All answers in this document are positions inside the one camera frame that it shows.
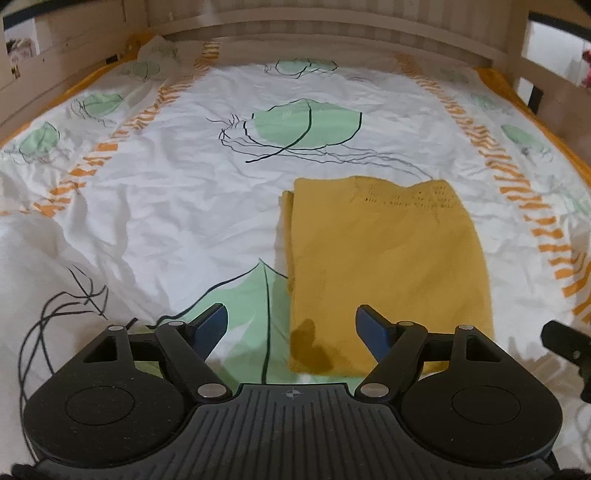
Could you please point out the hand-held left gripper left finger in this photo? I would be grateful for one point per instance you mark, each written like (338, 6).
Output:
(210, 330)

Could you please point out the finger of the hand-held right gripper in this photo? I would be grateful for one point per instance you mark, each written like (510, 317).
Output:
(565, 344)

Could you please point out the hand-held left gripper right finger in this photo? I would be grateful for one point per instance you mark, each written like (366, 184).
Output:
(371, 330)

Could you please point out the yellow knitted sweater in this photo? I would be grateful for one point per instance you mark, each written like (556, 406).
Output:
(378, 254)

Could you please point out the white leaf-print duvet cover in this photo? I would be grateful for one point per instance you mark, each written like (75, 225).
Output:
(161, 184)

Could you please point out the wooden bed frame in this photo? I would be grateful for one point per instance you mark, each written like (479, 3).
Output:
(323, 41)

